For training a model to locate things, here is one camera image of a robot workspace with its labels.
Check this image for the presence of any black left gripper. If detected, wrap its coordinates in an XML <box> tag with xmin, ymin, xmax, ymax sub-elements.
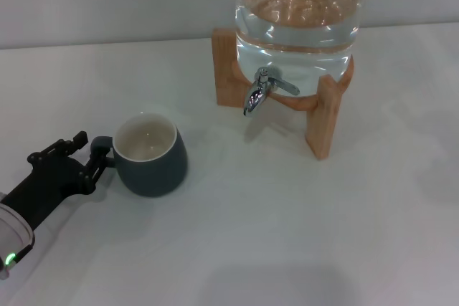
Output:
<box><xmin>4</xmin><ymin>130</ymin><xmax>116</xmax><ymax>232</ymax></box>

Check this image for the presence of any dark teal ceramic mug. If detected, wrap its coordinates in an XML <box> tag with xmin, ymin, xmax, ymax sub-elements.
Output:
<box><xmin>89</xmin><ymin>113</ymin><xmax>189</xmax><ymax>199</ymax></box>

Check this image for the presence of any chrome faucet with lever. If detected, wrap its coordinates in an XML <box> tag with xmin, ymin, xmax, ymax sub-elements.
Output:
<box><xmin>243</xmin><ymin>65</ymin><xmax>301</xmax><ymax>118</ymax></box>

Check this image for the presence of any glass water dispenser jar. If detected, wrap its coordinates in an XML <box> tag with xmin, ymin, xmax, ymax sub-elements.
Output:
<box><xmin>234</xmin><ymin>0</ymin><xmax>363</xmax><ymax>98</ymax></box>

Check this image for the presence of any wooden dispenser stand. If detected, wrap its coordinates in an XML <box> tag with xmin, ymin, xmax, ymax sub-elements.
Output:
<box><xmin>211</xmin><ymin>27</ymin><xmax>356</xmax><ymax>161</ymax></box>

